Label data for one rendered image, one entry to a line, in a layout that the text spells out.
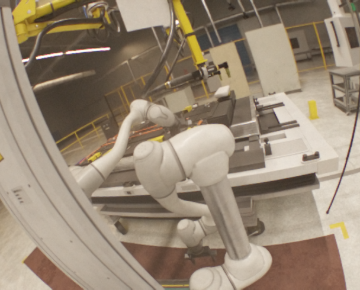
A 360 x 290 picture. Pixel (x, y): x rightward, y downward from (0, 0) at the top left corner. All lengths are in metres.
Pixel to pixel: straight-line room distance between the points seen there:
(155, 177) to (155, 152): 0.08
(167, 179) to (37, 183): 0.35
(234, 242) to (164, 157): 0.42
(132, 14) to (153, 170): 0.89
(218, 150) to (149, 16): 0.89
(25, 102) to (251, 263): 0.87
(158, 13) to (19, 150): 1.06
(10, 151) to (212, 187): 0.55
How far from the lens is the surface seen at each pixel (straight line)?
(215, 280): 0.83
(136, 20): 1.14
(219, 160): 0.56
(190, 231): 0.98
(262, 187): 1.50
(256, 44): 5.80
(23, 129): 0.36
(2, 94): 0.39
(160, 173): 0.53
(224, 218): 0.66
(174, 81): 1.19
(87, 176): 0.82
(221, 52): 5.89
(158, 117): 0.97
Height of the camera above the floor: 1.43
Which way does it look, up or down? 19 degrees down
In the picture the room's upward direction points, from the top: 22 degrees counter-clockwise
